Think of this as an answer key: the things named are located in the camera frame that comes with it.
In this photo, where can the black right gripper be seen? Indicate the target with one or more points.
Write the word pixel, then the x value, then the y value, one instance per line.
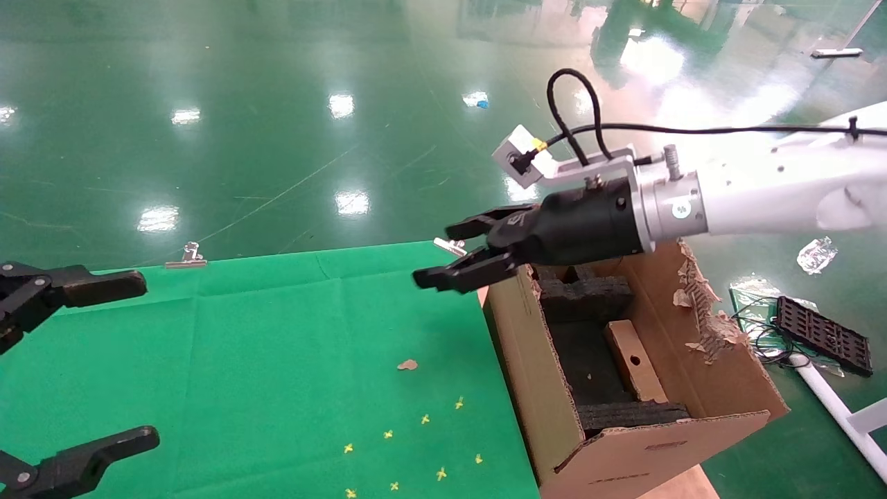
pixel 582 225

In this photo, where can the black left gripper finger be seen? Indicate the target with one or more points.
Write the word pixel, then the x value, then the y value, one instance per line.
pixel 104 285
pixel 83 464

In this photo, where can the small brown cardboard box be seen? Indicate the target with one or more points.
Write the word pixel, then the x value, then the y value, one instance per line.
pixel 634 360

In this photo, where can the small cardboard scrap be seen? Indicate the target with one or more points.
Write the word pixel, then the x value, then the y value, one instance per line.
pixel 407 364

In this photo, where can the large open cardboard carton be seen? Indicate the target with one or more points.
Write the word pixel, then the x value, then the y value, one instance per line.
pixel 693 395

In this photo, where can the silver binder clip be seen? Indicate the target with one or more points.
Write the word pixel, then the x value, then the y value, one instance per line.
pixel 447 243
pixel 186 258

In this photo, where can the black foam block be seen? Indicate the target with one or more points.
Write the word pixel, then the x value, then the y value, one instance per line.
pixel 589 298
pixel 634 416

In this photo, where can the black foam liner sheet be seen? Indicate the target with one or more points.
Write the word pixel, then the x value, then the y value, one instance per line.
pixel 582 360

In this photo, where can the green cloth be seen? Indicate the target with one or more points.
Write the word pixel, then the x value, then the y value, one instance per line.
pixel 277 360

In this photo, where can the clear bag with green print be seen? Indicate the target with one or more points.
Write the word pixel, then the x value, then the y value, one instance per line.
pixel 752 291

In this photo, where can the crumpled clear plastic wrapper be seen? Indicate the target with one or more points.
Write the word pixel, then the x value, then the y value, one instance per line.
pixel 816 255

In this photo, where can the black plastic grid panel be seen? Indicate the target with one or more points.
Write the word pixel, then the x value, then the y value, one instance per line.
pixel 824 336

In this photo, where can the white flat bar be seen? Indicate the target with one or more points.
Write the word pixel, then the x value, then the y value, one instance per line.
pixel 837 53

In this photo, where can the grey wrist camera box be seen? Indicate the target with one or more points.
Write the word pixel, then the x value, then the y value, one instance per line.
pixel 520 152

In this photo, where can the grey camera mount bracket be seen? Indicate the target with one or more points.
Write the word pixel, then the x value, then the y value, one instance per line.
pixel 603 166

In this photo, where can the white metal frame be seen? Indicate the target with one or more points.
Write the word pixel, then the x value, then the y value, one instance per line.
pixel 831 402

